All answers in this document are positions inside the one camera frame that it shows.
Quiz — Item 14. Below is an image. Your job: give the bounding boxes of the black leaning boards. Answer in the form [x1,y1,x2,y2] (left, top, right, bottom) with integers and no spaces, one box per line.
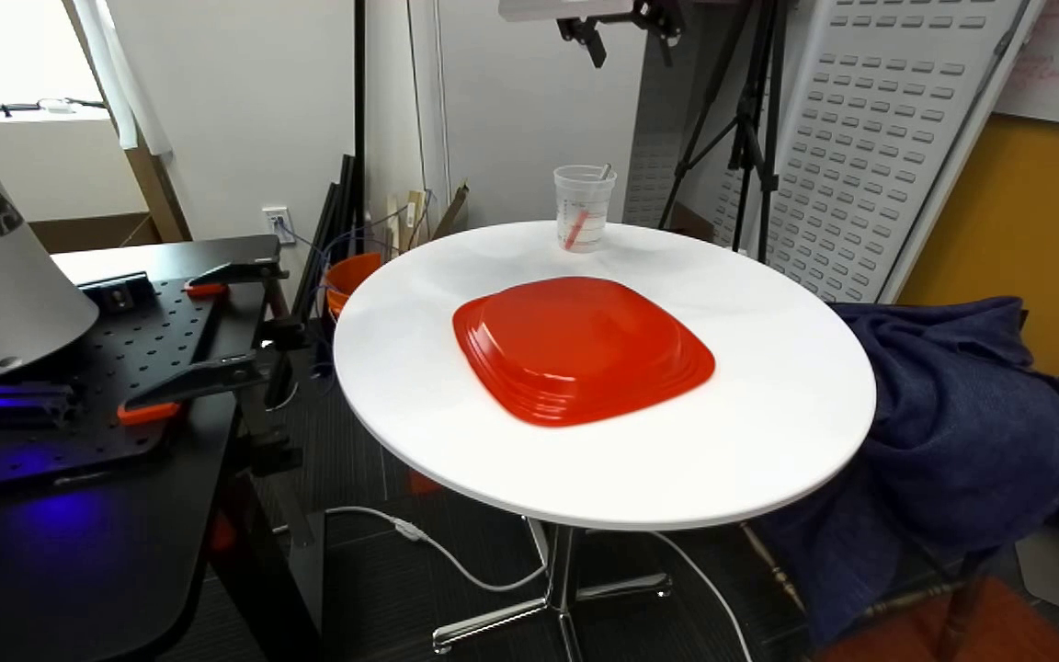
[289,152,370,323]

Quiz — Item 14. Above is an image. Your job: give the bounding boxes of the thin white floor cable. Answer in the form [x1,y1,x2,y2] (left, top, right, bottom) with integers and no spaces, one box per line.
[648,531,761,662]

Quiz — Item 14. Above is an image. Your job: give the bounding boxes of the black tripod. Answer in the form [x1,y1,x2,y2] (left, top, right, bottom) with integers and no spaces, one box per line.
[656,0,805,266]

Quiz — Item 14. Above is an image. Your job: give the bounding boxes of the metal table pedestal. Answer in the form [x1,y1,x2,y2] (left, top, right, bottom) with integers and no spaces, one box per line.
[428,517,683,662]

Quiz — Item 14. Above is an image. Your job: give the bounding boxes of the orange bucket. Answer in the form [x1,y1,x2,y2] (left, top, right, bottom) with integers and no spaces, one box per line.
[319,250,388,323]

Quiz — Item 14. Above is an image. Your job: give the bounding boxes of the red square plate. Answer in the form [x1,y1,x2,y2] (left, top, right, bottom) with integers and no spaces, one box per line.
[449,271,722,429]

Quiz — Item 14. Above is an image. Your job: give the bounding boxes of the navy blue blanket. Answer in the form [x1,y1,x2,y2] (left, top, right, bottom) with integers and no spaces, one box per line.
[750,293,1059,649]

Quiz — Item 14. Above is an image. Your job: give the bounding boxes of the white wall outlet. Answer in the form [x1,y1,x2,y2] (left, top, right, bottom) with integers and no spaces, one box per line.
[256,201,297,250]

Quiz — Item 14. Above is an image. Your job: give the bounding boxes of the clear plastic cup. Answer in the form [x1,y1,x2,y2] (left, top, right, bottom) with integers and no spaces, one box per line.
[550,163,623,257]

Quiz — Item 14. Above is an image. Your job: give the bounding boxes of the white pegboard panel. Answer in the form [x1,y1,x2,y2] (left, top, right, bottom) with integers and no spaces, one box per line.
[761,0,1036,310]

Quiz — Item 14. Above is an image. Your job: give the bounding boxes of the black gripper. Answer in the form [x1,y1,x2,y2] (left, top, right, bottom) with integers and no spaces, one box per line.
[550,0,686,72]

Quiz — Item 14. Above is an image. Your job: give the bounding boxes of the white floor cable with plug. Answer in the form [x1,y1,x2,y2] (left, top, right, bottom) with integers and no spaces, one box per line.
[316,499,555,598]

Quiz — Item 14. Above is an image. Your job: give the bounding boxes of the black perforated breadboard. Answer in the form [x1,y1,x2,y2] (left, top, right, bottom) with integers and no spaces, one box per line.
[0,267,282,499]

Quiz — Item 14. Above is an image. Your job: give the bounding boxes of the orange handled black clamp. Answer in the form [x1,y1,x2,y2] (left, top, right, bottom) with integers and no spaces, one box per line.
[180,250,289,305]
[115,347,297,429]

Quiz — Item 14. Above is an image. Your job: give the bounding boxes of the bundle of wooden sticks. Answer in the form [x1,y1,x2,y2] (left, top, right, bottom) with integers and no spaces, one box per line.
[355,180,473,266]

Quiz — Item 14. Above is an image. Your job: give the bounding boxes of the orange marker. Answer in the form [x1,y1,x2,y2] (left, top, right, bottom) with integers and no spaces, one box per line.
[559,201,601,257]

